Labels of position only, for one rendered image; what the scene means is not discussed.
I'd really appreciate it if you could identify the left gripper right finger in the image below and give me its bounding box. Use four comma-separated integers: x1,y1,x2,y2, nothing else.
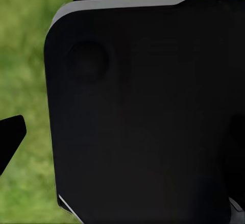
229,115,245,156

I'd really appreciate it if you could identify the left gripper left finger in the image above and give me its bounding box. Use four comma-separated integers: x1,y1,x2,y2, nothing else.
0,115,27,176

